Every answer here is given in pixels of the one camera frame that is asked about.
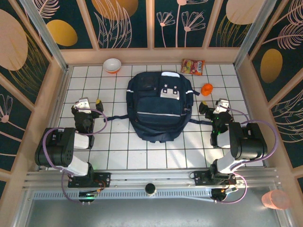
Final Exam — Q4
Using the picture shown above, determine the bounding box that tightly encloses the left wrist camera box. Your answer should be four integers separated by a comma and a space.
75, 97, 91, 114

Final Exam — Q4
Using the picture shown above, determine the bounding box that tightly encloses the small orange round object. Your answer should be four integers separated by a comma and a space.
200, 83, 214, 96

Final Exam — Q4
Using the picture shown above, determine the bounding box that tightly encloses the navy blue student backpack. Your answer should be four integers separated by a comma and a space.
104, 70, 213, 144

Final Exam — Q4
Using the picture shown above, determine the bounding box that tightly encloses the slotted metal cable tray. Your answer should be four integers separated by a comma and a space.
33, 189, 214, 201

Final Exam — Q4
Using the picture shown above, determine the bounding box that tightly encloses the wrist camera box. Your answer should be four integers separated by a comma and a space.
213, 98, 230, 114
75, 97, 91, 114

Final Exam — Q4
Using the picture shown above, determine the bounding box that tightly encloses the black round knob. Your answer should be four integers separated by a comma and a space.
144, 182, 157, 197

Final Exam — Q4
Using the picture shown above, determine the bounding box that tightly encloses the aluminium frame post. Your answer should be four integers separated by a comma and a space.
233, 0, 277, 69
18, 0, 70, 71

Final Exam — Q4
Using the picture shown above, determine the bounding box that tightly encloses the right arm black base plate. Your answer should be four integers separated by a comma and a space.
193, 170, 237, 187

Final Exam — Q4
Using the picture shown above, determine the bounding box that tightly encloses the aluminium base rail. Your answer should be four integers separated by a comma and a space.
23, 167, 282, 189

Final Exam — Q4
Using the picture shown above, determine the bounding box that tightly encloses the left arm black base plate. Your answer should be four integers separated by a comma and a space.
68, 172, 112, 189

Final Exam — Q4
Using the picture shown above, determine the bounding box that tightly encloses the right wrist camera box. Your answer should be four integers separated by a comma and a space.
213, 98, 230, 114

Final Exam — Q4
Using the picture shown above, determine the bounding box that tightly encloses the pink translucent cup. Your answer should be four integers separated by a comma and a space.
261, 189, 291, 210

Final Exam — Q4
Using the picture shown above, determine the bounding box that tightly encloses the white bowl with orange rim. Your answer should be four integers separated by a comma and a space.
103, 58, 123, 75

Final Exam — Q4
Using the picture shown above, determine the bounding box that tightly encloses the red fruit candy bag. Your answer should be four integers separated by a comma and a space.
181, 58, 205, 76

